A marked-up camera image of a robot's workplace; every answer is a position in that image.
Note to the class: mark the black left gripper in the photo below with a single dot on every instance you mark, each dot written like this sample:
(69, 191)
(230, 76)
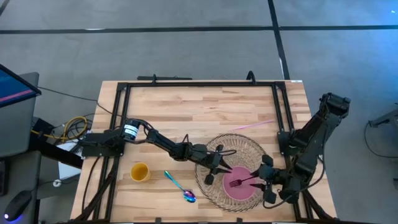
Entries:
(211, 158)

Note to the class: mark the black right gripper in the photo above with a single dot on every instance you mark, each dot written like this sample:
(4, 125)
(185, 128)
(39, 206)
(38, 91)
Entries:
(272, 179)

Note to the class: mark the silver metal fork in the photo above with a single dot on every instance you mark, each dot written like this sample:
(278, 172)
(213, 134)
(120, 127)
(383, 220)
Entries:
(235, 183)

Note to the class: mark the pink plastic bowl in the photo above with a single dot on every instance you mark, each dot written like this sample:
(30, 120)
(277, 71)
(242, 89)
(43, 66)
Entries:
(242, 193)

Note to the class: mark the round woven straw placemat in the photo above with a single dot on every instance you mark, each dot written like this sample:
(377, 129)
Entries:
(242, 146)

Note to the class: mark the iridescent blue metal spoon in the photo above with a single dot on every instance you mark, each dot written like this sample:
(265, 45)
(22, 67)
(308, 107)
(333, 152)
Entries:
(189, 196)

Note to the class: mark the yellow ribbed cup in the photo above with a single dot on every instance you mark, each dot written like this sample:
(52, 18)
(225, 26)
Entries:
(140, 172)

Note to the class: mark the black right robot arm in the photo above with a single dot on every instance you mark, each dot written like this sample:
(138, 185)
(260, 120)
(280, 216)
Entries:
(314, 133)

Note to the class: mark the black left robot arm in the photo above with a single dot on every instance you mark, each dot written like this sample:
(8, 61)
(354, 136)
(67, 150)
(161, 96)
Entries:
(161, 141)

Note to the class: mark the thin pink stick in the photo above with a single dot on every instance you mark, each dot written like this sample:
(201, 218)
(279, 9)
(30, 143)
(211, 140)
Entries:
(252, 125)

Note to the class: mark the black hook clamp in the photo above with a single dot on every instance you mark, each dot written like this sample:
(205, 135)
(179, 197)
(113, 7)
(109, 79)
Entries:
(251, 77)

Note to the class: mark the grey metal stand leg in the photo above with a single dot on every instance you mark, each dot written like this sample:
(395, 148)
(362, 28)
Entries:
(387, 118)

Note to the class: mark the white paper sheet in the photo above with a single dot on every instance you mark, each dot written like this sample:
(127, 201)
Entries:
(68, 165)

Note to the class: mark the black computer mouse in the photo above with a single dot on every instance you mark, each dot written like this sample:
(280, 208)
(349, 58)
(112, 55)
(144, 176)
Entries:
(17, 205)

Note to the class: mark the computer monitor blue screen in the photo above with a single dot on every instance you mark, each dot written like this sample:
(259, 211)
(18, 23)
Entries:
(14, 88)

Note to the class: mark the black aluminium table frame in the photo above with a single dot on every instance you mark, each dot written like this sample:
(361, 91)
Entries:
(202, 84)

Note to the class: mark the black flat frame clamp bar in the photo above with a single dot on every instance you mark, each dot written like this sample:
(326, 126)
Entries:
(164, 78)

